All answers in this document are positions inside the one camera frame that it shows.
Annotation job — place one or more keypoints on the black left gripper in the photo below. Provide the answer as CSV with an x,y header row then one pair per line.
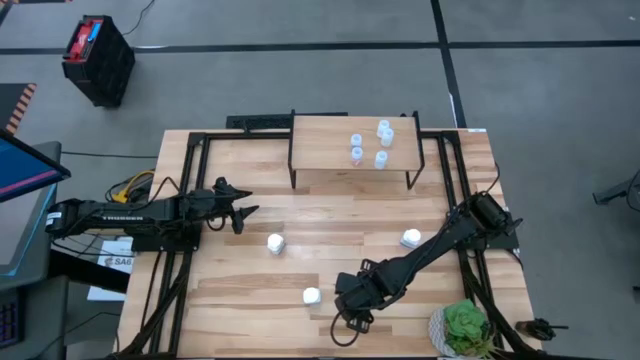
x,y
205,206

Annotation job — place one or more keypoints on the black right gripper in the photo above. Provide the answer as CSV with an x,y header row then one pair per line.
x,y
375,285

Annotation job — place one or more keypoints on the white melatonin bottle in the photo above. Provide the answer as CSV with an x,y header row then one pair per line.
x,y
276,243
312,295
411,237

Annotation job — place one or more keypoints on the small white bottle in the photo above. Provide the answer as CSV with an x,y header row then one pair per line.
x,y
381,160
383,124

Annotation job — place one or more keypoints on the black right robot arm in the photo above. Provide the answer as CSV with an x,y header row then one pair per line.
x,y
440,245

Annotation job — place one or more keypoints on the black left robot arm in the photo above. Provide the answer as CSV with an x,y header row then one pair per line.
x,y
115,218

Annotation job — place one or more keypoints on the wooden shelf with black legs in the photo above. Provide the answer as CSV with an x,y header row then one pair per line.
x,y
320,150

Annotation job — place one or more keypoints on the black power strip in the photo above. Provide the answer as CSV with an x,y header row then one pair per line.
x,y
257,121

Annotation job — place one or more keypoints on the green succulent in white pot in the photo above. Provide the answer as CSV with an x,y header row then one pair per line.
x,y
462,330

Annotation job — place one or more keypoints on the white paper sign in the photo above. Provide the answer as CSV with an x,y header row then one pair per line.
x,y
117,260

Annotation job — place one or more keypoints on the small black clamp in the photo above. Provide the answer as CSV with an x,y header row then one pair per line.
x,y
537,328

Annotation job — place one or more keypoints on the black crate with red items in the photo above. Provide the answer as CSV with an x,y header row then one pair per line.
x,y
100,65

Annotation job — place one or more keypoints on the grey computer desk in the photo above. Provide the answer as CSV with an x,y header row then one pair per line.
x,y
25,235

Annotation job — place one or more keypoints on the blue-screen monitor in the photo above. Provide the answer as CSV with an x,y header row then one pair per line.
x,y
25,167

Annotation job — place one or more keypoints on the striped-edge floor mat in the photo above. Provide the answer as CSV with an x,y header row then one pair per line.
x,y
15,107

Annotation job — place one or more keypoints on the black keyboard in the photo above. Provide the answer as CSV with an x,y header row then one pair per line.
x,y
9,320

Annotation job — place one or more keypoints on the grey chair base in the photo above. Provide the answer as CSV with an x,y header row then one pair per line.
x,y
615,191

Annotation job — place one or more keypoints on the black metal table frame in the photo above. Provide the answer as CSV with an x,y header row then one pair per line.
x,y
240,135

